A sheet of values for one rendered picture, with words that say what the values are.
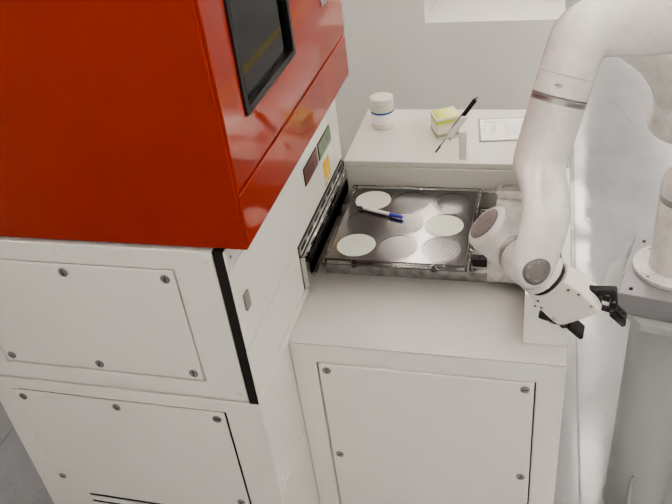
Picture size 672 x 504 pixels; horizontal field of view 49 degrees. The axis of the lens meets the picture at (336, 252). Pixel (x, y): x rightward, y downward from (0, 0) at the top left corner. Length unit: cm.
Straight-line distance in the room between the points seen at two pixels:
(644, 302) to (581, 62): 71
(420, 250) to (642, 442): 79
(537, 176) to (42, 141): 85
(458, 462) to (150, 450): 75
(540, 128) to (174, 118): 59
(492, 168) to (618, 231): 156
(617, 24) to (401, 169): 99
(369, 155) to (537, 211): 102
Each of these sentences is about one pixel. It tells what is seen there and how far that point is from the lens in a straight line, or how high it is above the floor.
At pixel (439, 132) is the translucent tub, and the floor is 99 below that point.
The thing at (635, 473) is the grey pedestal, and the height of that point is 23.
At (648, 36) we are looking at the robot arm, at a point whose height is 153.
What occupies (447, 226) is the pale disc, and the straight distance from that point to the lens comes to 194.
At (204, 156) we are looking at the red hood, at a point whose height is 142.
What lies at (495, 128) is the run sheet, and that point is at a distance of 227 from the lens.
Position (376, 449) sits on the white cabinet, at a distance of 196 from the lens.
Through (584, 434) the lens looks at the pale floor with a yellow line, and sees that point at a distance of 265.
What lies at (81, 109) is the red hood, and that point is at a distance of 134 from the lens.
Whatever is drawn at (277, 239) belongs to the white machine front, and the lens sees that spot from 164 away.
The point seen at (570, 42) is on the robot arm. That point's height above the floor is 154.
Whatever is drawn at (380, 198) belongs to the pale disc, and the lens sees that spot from 208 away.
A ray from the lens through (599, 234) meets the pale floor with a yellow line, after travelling 354.
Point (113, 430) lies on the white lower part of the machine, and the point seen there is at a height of 67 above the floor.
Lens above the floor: 197
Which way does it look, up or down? 35 degrees down
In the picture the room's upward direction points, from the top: 8 degrees counter-clockwise
